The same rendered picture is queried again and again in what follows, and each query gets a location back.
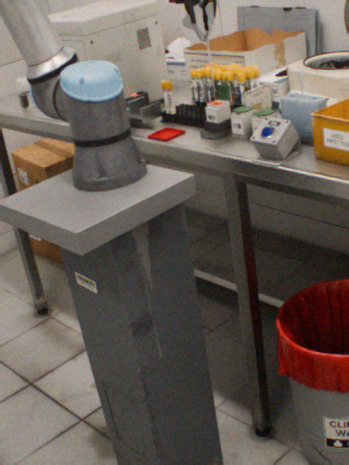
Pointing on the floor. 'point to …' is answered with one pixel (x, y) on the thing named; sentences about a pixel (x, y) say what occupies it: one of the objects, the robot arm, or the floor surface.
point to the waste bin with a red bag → (318, 368)
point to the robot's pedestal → (147, 343)
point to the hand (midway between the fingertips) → (205, 35)
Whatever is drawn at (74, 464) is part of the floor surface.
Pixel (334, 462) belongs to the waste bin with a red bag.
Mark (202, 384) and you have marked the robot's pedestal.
